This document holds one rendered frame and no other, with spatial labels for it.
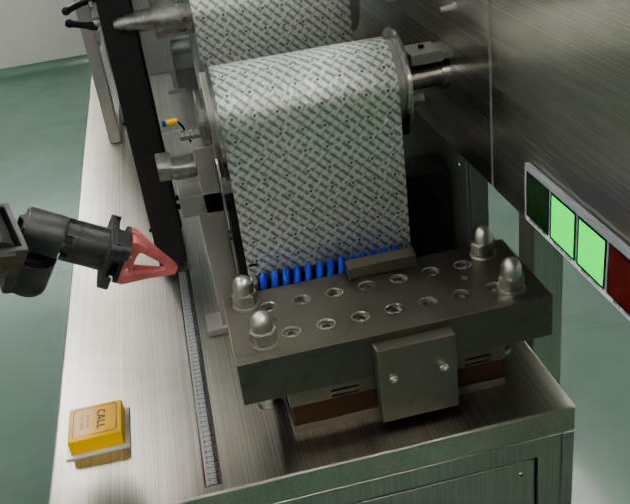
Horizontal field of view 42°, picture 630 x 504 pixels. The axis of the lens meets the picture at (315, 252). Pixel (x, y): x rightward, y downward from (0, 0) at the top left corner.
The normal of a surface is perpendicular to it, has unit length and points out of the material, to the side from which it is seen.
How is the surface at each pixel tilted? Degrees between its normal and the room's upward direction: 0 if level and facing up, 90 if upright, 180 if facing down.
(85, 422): 0
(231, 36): 92
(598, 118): 90
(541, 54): 90
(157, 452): 0
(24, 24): 90
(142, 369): 0
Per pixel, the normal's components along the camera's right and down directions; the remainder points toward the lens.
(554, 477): 0.21, 0.45
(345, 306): -0.12, -0.87
